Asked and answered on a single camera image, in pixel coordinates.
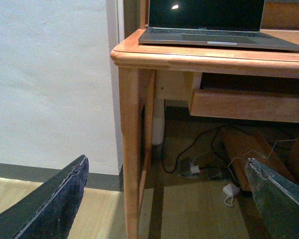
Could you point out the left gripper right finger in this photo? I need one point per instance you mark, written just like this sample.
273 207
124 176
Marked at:
276 198

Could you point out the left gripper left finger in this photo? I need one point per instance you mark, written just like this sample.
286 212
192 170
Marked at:
49 211

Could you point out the white power adapter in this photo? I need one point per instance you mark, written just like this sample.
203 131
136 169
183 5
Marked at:
231 192

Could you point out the wooden wheeled computer stand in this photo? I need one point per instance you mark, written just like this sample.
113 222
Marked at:
240 146

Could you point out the white plug on floor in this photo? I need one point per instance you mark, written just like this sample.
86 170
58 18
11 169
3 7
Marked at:
194 169

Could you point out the white pipe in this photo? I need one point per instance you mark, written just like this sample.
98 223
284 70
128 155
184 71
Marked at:
158 122

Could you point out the wooden desk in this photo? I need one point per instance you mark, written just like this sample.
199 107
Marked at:
137 67

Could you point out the grey laptop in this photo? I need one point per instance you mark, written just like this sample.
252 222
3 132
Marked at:
221 23

